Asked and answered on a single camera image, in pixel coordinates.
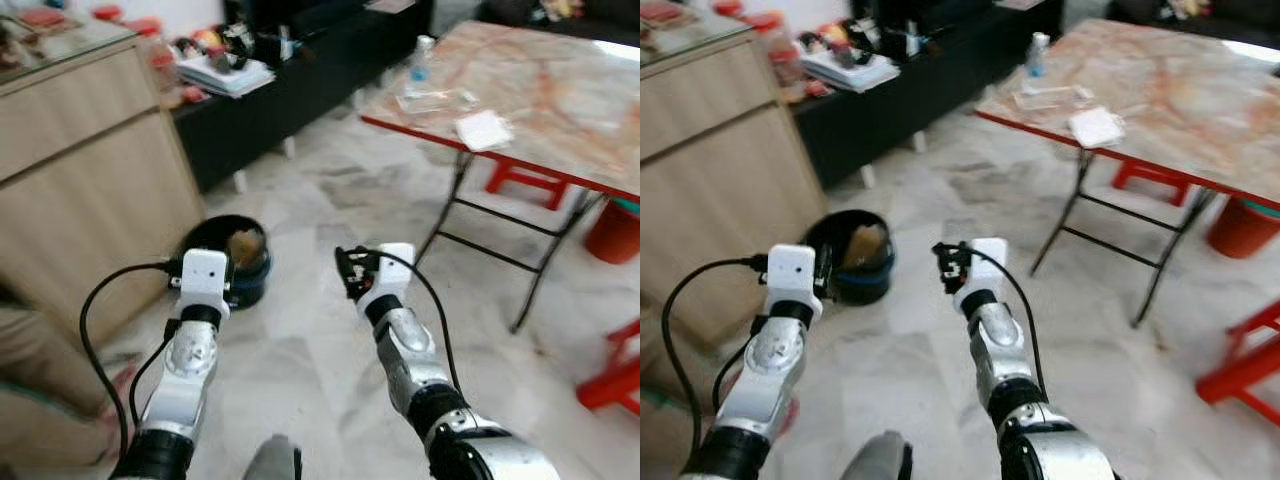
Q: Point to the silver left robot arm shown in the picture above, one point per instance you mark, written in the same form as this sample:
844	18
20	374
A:
185	375
770	375

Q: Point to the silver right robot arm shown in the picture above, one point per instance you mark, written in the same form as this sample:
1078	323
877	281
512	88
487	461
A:
420	370
1005	365

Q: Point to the black round rubbish bin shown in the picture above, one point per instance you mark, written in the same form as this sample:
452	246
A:
870	285
252	285

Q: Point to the brown paper trash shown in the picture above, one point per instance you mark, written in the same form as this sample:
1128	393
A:
868	243
246	248

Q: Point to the light wooden cabinet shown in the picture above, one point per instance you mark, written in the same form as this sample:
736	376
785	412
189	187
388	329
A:
710	180
80	180

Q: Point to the clear plastic wrapper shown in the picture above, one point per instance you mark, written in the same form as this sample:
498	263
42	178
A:
1050	96
435	100

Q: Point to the grey robot leg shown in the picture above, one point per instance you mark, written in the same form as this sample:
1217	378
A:
272	460
875	458

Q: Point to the white tissue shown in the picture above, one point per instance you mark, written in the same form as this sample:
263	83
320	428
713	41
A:
1096	127
485	130

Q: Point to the black low bench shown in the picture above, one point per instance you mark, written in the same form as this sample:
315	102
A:
950	70
320	70

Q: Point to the red plastic stool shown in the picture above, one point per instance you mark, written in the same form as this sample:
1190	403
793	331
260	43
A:
1150	172
612	385
1245	365
525	175

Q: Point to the white stack of books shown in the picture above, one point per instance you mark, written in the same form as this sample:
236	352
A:
850	72
225	78

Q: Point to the clear plastic water bottle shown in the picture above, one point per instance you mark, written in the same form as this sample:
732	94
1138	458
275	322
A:
1037	58
422	62

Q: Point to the red plastic bucket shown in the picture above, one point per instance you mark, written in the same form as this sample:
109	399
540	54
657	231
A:
615	235
1245	230

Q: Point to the colourful toy figure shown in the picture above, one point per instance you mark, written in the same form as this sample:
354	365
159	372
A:
200	44
822	42

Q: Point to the jar with red lid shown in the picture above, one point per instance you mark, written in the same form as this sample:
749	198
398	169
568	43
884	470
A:
152	50
770	40

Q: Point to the marble top folding table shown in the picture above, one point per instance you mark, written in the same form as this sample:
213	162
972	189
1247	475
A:
560	90
1180	90

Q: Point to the flat red tin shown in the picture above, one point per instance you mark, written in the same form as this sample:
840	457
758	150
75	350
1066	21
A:
665	12
42	16

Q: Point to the dark grey fabric sofa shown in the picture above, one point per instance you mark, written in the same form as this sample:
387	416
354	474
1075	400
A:
600	12
1150	12

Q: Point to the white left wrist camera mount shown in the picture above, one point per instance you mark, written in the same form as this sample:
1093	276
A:
793	280
205	280

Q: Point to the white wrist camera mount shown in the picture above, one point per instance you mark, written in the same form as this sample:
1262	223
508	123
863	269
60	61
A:
393	275
793	280
205	280
988	268

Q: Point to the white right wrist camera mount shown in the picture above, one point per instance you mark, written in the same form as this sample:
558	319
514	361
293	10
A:
988	268
393	275

